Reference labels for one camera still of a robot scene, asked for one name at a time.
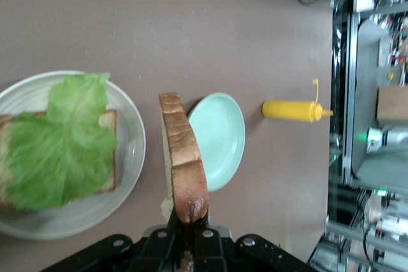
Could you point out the beige plate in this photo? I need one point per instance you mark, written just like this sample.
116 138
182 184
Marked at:
127 189

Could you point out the pale green plate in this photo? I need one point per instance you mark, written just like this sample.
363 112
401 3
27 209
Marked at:
220 138

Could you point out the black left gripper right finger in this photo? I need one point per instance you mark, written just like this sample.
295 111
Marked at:
210 249

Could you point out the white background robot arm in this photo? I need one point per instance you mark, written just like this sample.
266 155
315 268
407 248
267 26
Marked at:
389 139

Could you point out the yellow mustard squeeze bottle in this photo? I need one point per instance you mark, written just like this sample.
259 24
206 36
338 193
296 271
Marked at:
287 109

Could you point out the aluminium frame enclosure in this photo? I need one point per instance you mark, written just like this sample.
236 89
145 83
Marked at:
350 93

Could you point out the brown cardboard box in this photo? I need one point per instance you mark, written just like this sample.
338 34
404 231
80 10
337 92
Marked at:
393 106

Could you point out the green lettuce leaf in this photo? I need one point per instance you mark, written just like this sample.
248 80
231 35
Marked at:
63 144

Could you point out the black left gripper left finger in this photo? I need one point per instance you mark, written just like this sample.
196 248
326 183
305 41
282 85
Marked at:
153 249

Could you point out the toasted bread slice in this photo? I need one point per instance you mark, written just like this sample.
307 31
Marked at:
181 144
106 125

